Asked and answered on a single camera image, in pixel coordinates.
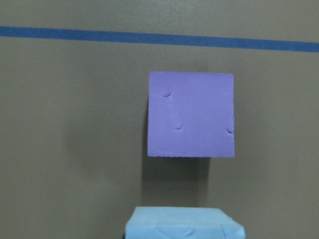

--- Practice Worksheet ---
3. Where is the light blue foam block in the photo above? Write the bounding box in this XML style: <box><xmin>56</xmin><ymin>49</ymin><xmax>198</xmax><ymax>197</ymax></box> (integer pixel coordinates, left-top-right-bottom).
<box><xmin>125</xmin><ymin>207</ymin><xmax>246</xmax><ymax>239</ymax></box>

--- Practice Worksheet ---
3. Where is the purple foam block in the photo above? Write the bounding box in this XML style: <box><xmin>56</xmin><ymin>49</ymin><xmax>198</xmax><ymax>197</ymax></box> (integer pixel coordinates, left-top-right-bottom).
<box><xmin>147</xmin><ymin>71</ymin><xmax>235</xmax><ymax>157</ymax></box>

